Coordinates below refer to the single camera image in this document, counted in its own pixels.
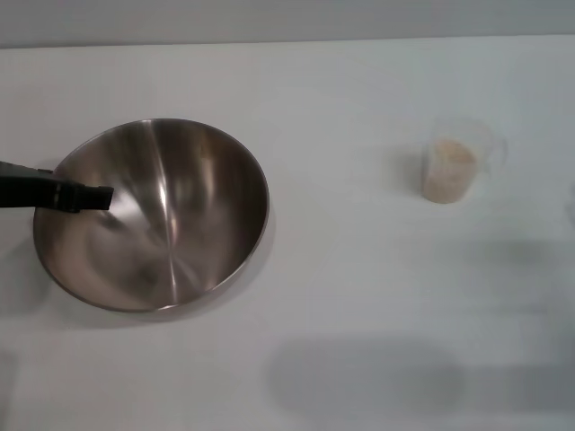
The clear plastic measuring cup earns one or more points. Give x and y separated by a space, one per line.
480 134

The stainless steel mixing bowl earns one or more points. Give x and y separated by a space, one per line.
179 233

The white uncooked rice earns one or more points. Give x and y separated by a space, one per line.
449 173

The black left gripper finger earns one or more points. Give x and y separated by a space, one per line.
54 192

